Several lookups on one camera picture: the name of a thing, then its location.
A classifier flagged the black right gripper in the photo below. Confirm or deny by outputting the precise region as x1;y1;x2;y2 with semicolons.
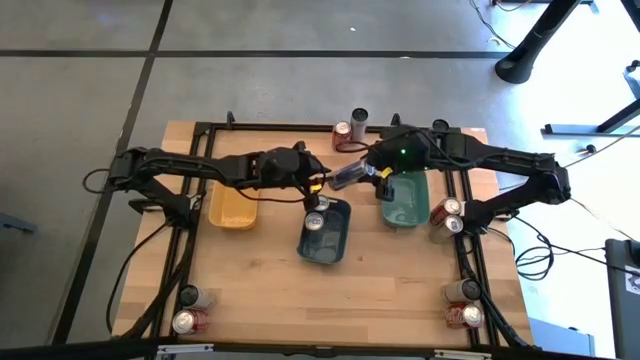
367;127;433;204

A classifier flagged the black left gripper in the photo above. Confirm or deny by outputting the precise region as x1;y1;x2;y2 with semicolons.
251;141;332;213

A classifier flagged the red cola can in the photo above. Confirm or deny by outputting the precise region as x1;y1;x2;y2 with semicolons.
444;302;486;330
331;120;353;152
429;197;464;227
171;308;210;336

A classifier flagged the green plastic bin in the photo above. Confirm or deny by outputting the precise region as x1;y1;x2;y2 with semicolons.
381;169;431;229

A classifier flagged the dark blue plastic bin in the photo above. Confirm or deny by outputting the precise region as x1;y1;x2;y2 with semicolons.
295;195;353;265

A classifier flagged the yellow plastic bin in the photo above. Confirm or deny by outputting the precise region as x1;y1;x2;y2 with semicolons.
207;180;260;231

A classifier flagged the black stand leg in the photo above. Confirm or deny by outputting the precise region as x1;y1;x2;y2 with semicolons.
493;0;586;85

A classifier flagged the black desk foot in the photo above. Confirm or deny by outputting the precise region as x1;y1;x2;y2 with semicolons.
540;97;640;137

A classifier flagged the pale grey box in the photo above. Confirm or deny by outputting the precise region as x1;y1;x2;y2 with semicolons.
528;316;596;357

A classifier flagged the grey cabinet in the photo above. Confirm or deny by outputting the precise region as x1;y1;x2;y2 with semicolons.
604;238;640;360

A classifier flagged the grey floor object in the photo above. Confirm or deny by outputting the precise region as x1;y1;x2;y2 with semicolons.
0;213;37;236

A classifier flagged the black aluminium table frame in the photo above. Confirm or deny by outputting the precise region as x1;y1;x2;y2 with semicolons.
119;110;544;360

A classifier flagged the coiled black cable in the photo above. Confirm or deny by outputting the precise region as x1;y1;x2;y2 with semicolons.
513;223;557;282

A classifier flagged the long black cable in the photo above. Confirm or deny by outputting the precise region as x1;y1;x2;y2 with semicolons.
105;222;171;335

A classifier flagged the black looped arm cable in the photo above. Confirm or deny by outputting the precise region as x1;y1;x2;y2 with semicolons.
82;167;114;195

